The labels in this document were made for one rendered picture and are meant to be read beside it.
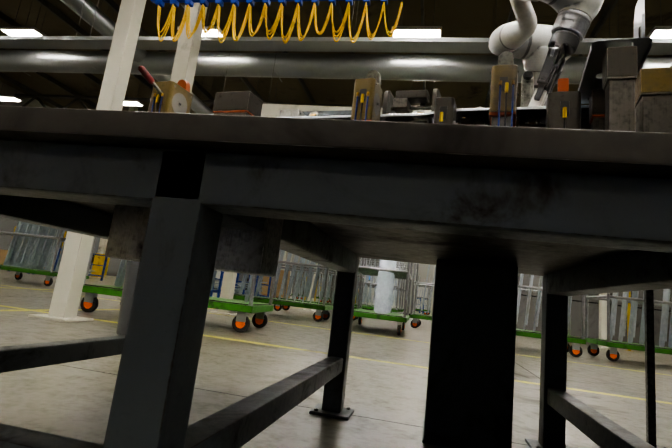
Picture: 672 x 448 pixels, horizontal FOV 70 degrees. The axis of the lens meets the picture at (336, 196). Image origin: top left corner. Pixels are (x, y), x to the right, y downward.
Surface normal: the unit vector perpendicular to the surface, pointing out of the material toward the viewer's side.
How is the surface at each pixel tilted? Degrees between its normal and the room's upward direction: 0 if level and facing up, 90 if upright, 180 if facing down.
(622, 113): 90
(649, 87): 90
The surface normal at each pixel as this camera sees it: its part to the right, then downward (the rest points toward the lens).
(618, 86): -0.33, -0.23
